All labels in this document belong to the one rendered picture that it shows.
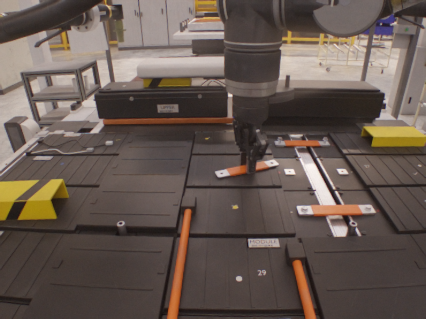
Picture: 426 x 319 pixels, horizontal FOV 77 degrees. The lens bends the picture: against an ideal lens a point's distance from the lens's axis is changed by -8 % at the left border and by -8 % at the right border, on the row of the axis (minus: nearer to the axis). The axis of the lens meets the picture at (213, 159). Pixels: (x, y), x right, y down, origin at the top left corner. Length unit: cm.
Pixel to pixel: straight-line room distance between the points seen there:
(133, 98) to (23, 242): 55
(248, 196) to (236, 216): 7
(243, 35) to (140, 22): 919
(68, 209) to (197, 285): 31
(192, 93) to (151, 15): 871
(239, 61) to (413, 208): 44
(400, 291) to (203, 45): 498
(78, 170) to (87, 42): 252
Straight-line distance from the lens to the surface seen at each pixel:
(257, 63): 53
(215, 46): 522
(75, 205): 63
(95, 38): 320
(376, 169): 77
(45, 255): 55
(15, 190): 66
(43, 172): 79
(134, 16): 972
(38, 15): 39
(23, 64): 701
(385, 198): 67
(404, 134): 93
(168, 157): 72
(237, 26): 53
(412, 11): 104
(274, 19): 52
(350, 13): 49
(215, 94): 91
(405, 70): 357
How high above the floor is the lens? 136
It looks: 30 degrees down
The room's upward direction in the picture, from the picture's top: 1 degrees counter-clockwise
